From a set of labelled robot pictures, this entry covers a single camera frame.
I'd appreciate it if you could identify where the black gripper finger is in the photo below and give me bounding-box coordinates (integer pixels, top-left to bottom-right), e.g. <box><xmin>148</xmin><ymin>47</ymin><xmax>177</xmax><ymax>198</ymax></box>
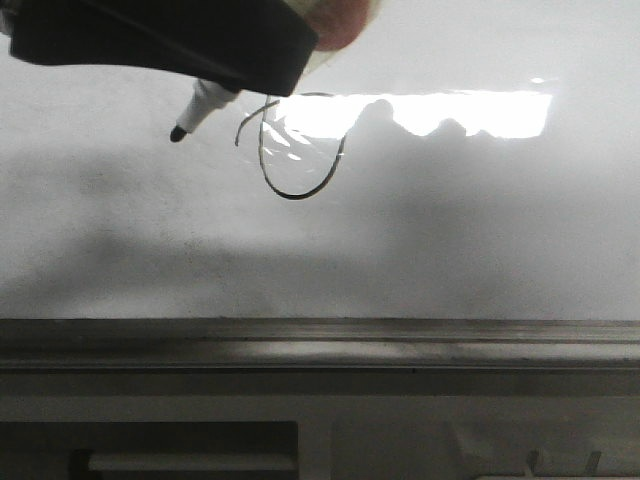
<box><xmin>9</xmin><ymin>1</ymin><xmax>318</xmax><ymax>96</ymax></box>

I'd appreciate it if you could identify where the white black whiteboard marker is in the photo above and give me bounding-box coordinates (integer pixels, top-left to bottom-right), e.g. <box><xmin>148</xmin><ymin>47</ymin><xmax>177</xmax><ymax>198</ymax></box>
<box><xmin>169</xmin><ymin>0</ymin><xmax>386</xmax><ymax>144</ymax></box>

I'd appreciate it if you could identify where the white whiteboard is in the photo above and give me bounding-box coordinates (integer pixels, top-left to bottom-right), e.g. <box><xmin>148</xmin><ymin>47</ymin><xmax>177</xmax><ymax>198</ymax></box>
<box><xmin>1</xmin><ymin>1</ymin><xmax>639</xmax><ymax>320</ymax></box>

